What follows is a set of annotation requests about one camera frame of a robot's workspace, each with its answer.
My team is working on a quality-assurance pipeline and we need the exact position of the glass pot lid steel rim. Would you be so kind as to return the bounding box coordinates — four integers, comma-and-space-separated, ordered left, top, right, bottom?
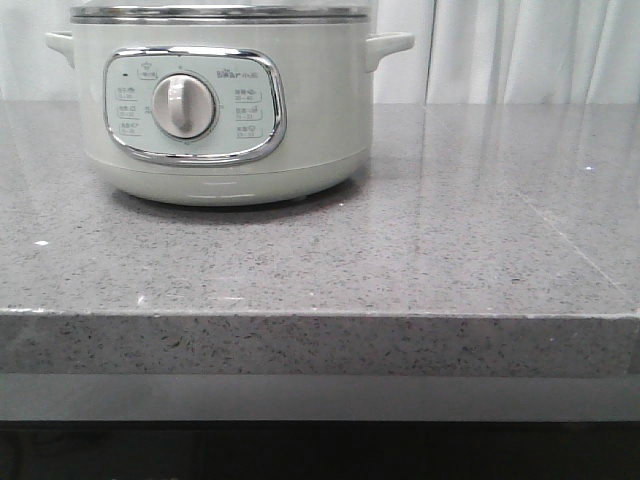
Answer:
69, 1, 373, 25

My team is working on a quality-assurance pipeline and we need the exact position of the pale green electric cooking pot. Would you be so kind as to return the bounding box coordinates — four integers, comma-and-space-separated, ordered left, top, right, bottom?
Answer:
46, 18, 414, 206

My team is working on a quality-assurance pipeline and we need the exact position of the white curtain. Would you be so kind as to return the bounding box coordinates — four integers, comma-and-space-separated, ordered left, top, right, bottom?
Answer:
1, 1, 639, 104

